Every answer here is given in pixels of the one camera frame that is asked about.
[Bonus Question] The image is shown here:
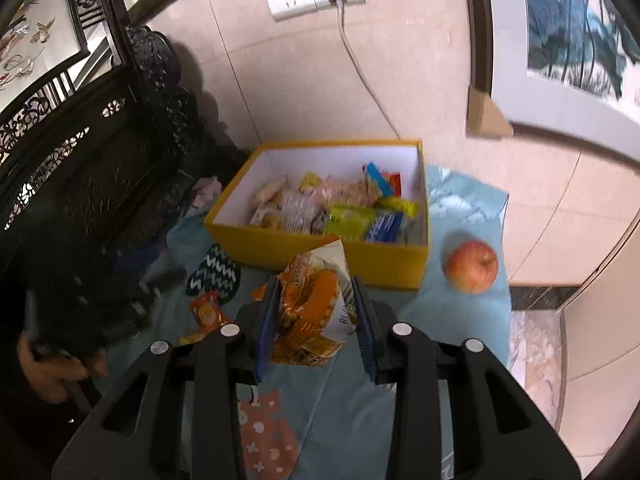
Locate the person's left hand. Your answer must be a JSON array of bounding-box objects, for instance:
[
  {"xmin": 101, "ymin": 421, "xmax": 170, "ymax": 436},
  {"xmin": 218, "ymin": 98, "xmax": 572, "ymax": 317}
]
[{"xmin": 17, "ymin": 332, "xmax": 108, "ymax": 404}]

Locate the pink and white packet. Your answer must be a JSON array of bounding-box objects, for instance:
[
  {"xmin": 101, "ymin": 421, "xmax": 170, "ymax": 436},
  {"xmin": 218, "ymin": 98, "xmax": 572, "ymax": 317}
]
[{"xmin": 190, "ymin": 176, "xmax": 224, "ymax": 209}]

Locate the pile of mixed snacks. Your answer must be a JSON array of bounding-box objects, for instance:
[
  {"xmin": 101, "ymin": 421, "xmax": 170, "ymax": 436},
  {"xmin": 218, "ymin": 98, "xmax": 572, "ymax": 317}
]
[{"xmin": 248, "ymin": 161, "xmax": 421, "ymax": 246}]

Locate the red apple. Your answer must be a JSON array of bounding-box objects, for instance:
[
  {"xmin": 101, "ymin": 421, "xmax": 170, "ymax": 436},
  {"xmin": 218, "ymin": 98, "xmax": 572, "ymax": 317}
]
[{"xmin": 443, "ymin": 240, "xmax": 500, "ymax": 295}]

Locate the dark carved wooden chair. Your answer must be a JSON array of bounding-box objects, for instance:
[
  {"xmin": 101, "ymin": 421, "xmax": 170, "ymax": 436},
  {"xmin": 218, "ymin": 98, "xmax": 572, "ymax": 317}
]
[{"xmin": 0, "ymin": 0, "xmax": 241, "ymax": 311}]

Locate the yellow cardboard box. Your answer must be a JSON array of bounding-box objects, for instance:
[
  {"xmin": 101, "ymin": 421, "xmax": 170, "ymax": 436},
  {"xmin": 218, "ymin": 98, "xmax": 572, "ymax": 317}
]
[{"xmin": 204, "ymin": 139, "xmax": 431, "ymax": 292}]

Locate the large orange snack bag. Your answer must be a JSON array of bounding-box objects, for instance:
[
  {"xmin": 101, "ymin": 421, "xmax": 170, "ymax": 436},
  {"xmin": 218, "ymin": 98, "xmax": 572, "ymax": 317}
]
[{"xmin": 251, "ymin": 237, "xmax": 361, "ymax": 367}]

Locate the small orange snack packet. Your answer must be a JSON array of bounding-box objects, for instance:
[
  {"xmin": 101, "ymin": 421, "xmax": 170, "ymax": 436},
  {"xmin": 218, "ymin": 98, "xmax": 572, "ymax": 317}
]
[{"xmin": 177, "ymin": 290, "xmax": 236, "ymax": 346}]

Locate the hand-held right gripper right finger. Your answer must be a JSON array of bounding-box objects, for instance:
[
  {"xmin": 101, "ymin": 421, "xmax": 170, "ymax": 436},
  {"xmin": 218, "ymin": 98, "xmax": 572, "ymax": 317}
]
[{"xmin": 350, "ymin": 276, "xmax": 583, "ymax": 480}]

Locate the cardboard corner protector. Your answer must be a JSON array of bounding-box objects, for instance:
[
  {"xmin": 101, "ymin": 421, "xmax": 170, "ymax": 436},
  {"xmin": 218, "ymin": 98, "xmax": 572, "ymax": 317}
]
[{"xmin": 466, "ymin": 86, "xmax": 515, "ymax": 140}]

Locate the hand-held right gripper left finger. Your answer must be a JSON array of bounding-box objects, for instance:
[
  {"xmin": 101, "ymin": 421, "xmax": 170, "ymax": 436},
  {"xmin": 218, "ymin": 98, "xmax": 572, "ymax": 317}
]
[{"xmin": 52, "ymin": 276, "xmax": 281, "ymax": 480}]

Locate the framed blue ink painting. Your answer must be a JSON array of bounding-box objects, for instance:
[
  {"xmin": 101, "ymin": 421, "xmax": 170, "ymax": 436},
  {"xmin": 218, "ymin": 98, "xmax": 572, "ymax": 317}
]
[{"xmin": 460, "ymin": 0, "xmax": 640, "ymax": 161}]

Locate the dark cloth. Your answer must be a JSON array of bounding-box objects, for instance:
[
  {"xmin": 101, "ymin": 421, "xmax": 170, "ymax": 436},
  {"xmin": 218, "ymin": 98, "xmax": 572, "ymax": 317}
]
[{"xmin": 196, "ymin": 142, "xmax": 251, "ymax": 183}]

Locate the light blue printed cloth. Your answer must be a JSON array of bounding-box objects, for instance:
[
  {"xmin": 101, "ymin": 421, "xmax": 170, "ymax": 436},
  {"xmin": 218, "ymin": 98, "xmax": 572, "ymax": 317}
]
[{"xmin": 95, "ymin": 165, "xmax": 513, "ymax": 480}]

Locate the white power cable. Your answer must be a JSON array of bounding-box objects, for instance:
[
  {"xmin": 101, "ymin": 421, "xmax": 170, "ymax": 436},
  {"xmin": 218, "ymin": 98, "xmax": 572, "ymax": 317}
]
[{"xmin": 337, "ymin": 0, "xmax": 401, "ymax": 141}]

